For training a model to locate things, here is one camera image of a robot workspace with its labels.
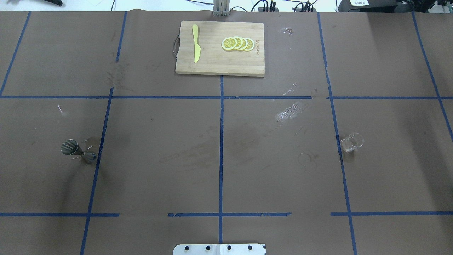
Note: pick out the clear glass shaker cup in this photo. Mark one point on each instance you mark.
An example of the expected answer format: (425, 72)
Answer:
(352, 142)

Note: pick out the steel jigger measuring cup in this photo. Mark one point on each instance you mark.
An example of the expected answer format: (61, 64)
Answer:
(71, 147)

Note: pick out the wooden cutting board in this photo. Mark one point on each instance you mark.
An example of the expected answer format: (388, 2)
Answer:
(216, 61)

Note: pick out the yellow plastic knife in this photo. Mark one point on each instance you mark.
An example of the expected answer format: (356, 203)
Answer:
(197, 47)

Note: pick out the front lemon slice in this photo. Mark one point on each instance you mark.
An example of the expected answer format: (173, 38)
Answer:
(229, 43)

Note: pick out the back lemon slice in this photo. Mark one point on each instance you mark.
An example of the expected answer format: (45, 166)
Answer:
(250, 44)

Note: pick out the aluminium frame post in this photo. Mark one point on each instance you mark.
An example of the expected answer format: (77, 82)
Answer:
(221, 8)

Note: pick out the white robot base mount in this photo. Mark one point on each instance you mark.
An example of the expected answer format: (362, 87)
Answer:
(220, 249)

